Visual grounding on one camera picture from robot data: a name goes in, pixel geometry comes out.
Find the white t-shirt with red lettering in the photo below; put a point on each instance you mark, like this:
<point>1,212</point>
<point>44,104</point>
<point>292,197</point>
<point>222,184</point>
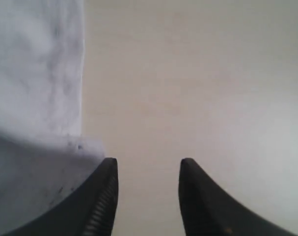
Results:
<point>43,157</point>

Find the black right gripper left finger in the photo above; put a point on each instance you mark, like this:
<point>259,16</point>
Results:
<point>88,211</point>

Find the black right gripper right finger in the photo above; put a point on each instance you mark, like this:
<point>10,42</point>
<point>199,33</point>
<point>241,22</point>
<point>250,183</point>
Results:
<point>207,210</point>

